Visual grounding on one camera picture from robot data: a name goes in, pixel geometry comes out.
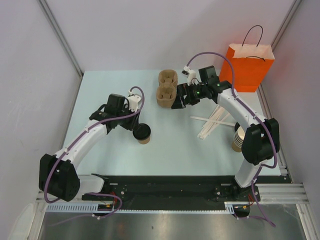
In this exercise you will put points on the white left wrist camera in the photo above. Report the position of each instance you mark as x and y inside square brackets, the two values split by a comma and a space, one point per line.
[133, 101]

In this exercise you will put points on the brown pulp cup carrier stack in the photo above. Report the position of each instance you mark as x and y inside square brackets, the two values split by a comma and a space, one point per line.
[167, 90]

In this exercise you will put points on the black plastic cup lid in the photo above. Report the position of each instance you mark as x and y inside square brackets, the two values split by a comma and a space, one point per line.
[141, 132]

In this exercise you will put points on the stack of paper cups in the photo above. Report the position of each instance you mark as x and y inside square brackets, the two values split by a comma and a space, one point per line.
[238, 140]

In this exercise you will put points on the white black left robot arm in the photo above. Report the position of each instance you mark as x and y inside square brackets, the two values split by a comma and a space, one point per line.
[58, 172]

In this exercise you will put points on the white slotted cable duct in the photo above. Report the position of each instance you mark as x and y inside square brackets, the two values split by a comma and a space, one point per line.
[79, 208]

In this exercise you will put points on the white wrapped straw pile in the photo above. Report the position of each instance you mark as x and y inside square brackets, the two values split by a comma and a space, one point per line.
[218, 115]

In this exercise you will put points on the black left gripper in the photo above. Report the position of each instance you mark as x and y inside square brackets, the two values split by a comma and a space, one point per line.
[133, 122]

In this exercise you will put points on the stack of black lids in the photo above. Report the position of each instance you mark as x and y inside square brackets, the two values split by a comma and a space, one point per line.
[236, 127]

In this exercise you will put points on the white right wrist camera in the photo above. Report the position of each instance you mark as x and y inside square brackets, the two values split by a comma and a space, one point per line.
[189, 73]

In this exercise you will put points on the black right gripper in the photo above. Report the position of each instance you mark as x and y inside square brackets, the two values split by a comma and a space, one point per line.
[183, 89]

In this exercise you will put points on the aluminium frame rail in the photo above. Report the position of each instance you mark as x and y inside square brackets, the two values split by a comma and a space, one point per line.
[282, 193]

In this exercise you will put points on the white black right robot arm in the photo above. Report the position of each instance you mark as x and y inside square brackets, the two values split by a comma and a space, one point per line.
[261, 140]

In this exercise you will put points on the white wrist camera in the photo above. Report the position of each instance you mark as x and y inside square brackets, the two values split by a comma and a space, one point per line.
[189, 73]
[133, 101]

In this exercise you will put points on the brown paper coffee cup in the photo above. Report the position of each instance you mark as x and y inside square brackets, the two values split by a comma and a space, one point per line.
[144, 141]

